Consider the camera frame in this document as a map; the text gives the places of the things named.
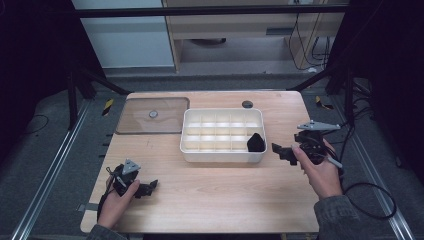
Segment white cabinet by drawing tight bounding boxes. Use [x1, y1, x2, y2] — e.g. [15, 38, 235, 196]
[71, 0, 176, 69]

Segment grey tape strip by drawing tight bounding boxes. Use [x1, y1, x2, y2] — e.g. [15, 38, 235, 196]
[77, 202, 100, 213]

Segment hand-held gripper cable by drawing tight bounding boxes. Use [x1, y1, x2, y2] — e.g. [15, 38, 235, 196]
[324, 154, 346, 178]
[96, 166, 117, 221]

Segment right hand-held gripper cable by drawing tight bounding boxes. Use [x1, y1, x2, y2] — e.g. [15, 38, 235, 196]
[324, 154, 346, 178]

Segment metal floor rail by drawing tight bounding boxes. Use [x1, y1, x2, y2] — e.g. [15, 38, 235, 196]
[329, 96, 416, 240]
[9, 99, 93, 240]

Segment light wooden cabinet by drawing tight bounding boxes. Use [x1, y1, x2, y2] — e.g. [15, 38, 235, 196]
[162, 0, 349, 73]

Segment thin black floor cable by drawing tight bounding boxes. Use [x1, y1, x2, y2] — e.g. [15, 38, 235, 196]
[19, 114, 50, 136]

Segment yellow black striped tape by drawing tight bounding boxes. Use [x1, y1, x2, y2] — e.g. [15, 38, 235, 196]
[101, 98, 115, 118]
[314, 95, 334, 111]

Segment black metal stand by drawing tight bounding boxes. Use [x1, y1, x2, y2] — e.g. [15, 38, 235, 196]
[66, 64, 132, 131]
[294, 63, 356, 126]

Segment black looped floor cable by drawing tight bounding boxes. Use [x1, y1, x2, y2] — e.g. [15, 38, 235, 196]
[338, 123, 398, 221]

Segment person's left hand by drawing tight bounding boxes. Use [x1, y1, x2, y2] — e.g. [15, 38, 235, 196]
[97, 178, 141, 230]

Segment black horizontal bar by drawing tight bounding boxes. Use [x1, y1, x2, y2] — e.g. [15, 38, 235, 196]
[71, 4, 351, 19]

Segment white divided storage box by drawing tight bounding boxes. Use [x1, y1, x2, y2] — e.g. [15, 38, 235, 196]
[179, 107, 268, 164]

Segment black hanging cables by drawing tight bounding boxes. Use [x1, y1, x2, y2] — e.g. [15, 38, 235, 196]
[288, 13, 332, 72]

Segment dark curtain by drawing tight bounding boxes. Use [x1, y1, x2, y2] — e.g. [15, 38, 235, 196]
[333, 0, 424, 188]
[0, 0, 108, 161]

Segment transparent lid with knob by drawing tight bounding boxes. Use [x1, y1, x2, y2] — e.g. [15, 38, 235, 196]
[115, 96, 191, 135]

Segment black sock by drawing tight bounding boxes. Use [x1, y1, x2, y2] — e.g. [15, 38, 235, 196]
[246, 132, 267, 153]

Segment left hand-held gripper cable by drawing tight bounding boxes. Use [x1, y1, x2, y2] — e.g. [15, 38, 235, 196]
[96, 166, 117, 221]

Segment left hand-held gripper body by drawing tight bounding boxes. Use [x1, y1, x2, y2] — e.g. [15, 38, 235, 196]
[111, 158, 142, 197]

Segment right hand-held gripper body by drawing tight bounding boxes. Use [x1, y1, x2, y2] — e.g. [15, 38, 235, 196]
[294, 119, 342, 166]

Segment person's right hand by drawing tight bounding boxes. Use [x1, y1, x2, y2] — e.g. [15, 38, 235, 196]
[291, 139, 344, 200]

